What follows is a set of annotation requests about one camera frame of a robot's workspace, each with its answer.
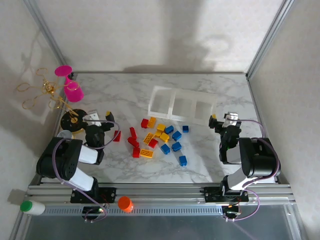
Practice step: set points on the red lego brick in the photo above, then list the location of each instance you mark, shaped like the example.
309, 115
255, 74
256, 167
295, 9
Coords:
144, 123
117, 136
153, 143
133, 132
133, 142
136, 152

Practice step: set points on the yellow lego plate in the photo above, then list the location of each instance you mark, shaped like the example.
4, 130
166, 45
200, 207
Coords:
146, 153
148, 138

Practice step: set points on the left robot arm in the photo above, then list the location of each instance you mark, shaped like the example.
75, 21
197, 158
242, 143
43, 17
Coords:
60, 160

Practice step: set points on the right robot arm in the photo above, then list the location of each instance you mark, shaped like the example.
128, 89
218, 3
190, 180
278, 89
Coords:
260, 160

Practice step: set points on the gold glass rack black base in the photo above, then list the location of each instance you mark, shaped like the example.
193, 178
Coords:
73, 121

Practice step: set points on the small white jar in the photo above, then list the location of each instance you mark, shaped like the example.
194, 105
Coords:
63, 134

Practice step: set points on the pink plastic wine glass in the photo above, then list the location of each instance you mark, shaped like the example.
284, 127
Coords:
73, 92

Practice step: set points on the clear three-compartment container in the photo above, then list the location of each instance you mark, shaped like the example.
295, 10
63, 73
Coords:
162, 113

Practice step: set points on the orange plastic cap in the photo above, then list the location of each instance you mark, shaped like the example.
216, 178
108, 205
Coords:
125, 203

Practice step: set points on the small circuit board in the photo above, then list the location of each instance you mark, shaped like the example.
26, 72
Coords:
232, 212
87, 211

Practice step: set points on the white bottle green cap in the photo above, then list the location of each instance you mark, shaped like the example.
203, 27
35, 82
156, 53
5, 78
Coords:
35, 208

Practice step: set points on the grey metal base sheet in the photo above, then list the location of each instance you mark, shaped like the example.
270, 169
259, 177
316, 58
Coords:
175, 227

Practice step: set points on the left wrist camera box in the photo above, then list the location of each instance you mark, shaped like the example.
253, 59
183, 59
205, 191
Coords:
93, 117

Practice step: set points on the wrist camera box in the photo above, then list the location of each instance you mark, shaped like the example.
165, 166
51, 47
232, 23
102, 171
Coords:
231, 118
93, 117

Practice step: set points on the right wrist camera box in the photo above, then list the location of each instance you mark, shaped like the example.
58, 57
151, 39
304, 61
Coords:
231, 118

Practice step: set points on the black corner bracket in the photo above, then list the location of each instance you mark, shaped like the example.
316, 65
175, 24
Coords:
72, 74

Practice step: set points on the aluminium frame rail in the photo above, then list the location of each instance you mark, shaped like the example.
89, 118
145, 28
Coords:
162, 192

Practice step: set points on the aluminium frame post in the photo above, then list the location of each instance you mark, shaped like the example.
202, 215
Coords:
45, 30
268, 37

